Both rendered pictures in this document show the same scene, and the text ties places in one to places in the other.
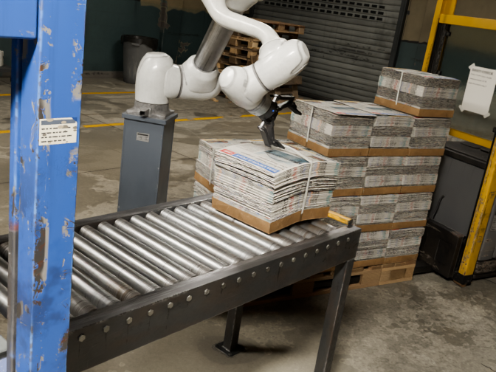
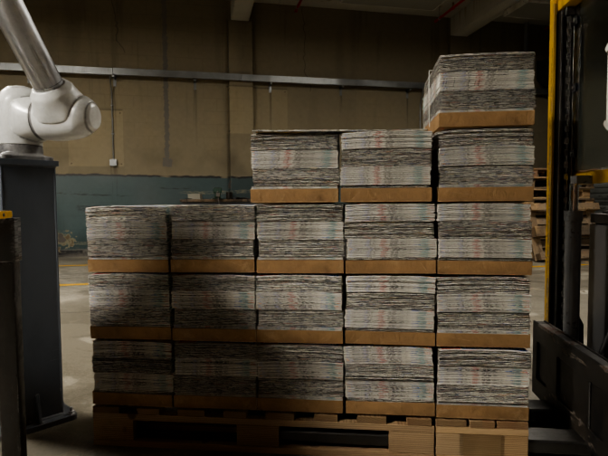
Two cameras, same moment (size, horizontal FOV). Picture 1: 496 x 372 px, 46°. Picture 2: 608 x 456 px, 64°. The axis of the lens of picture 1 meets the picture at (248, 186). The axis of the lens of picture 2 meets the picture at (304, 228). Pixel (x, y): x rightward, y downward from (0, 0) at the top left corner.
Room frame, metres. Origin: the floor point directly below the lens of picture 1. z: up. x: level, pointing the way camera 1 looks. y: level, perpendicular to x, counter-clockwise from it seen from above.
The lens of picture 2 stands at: (1.81, -1.49, 0.84)
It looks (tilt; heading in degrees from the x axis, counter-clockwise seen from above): 3 degrees down; 38
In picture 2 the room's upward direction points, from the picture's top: straight up
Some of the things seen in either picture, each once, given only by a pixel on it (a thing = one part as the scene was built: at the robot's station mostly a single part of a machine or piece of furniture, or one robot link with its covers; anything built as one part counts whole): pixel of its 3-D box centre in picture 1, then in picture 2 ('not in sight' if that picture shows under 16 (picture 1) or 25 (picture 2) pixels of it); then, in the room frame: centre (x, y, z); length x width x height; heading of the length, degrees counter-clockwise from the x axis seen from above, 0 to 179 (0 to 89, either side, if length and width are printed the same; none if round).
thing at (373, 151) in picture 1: (367, 143); (383, 195); (3.34, -0.66, 0.86); 0.38 x 0.29 x 0.04; 31
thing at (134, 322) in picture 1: (232, 286); not in sight; (1.54, 0.00, 0.74); 1.34 x 0.05 x 0.12; 140
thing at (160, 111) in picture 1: (150, 108); (14, 153); (2.59, 0.49, 1.03); 0.22 x 0.18 x 0.06; 174
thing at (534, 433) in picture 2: (368, 273); (421, 435); (3.30, -0.82, 0.05); 1.05 x 0.10 x 0.04; 122
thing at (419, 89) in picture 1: (396, 176); (470, 255); (3.50, -0.91, 0.65); 0.39 x 0.30 x 1.29; 32
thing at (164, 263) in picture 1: (144, 254); not in sight; (1.60, 0.28, 0.77); 0.47 x 0.05 x 0.05; 50
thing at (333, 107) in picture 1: (335, 107); (299, 137); (3.17, -0.41, 1.06); 0.37 x 0.29 x 0.01; 33
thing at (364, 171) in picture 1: (295, 217); (266, 317); (3.11, -0.30, 0.42); 1.17 x 0.39 x 0.83; 122
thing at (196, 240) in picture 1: (192, 240); not in sight; (1.75, 0.16, 0.77); 0.47 x 0.05 x 0.05; 50
